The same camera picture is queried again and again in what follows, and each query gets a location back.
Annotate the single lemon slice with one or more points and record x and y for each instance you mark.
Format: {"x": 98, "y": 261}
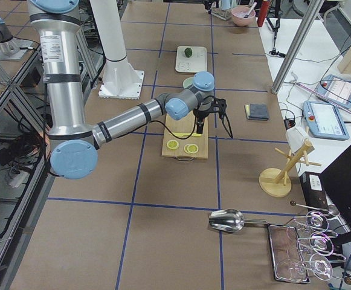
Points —
{"x": 172, "y": 144}

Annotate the green avocado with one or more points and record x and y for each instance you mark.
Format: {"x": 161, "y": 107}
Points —
{"x": 188, "y": 52}

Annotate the white paper cup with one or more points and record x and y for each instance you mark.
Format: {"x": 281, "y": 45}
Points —
{"x": 296, "y": 137}

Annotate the upper teach pendant tablet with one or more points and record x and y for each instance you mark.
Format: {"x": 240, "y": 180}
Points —
{"x": 336, "y": 89}

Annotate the pink bowl with ice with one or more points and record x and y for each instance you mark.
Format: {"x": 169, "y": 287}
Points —
{"x": 241, "y": 17}

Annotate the red cylinder bottle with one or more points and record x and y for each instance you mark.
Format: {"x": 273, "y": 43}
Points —
{"x": 263, "y": 12}

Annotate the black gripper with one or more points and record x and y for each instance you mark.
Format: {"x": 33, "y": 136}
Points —
{"x": 200, "y": 114}

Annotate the bamboo cutting board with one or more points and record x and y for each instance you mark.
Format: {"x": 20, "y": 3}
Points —
{"x": 185, "y": 125}

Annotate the white bear tray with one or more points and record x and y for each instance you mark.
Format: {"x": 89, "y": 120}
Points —
{"x": 195, "y": 63}

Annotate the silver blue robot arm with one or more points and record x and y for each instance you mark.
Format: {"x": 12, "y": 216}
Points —
{"x": 74, "y": 142}

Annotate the lower teach pendant tablet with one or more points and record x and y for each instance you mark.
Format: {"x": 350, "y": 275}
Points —
{"x": 324, "y": 121}

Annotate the metal scoop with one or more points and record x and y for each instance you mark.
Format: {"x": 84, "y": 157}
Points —
{"x": 231, "y": 220}

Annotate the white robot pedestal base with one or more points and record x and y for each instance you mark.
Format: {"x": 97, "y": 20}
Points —
{"x": 120, "y": 79}

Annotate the mint green bowl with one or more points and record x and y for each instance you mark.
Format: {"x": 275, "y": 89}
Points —
{"x": 187, "y": 82}

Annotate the yellow plastic knife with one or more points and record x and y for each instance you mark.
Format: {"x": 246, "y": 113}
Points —
{"x": 184, "y": 135}

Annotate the wooden mug tree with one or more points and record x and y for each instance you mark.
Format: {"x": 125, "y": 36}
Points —
{"x": 276, "y": 182}

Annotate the wine glass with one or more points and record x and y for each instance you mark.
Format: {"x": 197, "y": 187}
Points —
{"x": 316, "y": 222}

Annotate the dark rectangular tray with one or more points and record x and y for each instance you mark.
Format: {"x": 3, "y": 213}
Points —
{"x": 283, "y": 246}

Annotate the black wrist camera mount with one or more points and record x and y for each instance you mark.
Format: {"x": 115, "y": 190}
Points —
{"x": 219, "y": 107}

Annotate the grey yellow folded cloth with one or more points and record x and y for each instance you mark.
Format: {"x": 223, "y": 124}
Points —
{"x": 256, "y": 112}

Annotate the teach pendant tablet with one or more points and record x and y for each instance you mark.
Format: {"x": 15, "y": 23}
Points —
{"x": 336, "y": 89}
{"x": 324, "y": 121}

